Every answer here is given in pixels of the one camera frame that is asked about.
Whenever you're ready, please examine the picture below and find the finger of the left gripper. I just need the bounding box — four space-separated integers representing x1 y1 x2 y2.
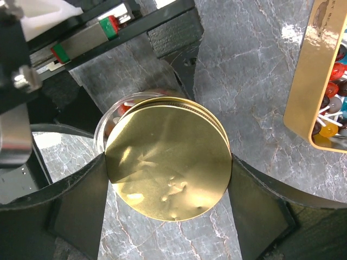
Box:
147 13 204 100

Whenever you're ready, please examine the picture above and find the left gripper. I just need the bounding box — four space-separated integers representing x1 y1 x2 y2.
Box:
1 1 195 168

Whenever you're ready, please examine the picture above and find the clear glass bowl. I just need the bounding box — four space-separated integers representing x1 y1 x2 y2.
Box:
93 89 184 154

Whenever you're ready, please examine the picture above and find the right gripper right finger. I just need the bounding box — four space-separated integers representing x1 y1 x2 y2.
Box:
228 156 346 259

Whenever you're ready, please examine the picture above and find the white round lid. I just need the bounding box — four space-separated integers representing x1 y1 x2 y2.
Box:
105 96 232 222

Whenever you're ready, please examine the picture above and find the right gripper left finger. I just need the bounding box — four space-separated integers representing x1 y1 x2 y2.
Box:
1 154 108 259

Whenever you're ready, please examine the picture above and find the gold lollipop tin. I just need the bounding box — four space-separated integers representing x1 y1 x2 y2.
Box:
284 1 346 153

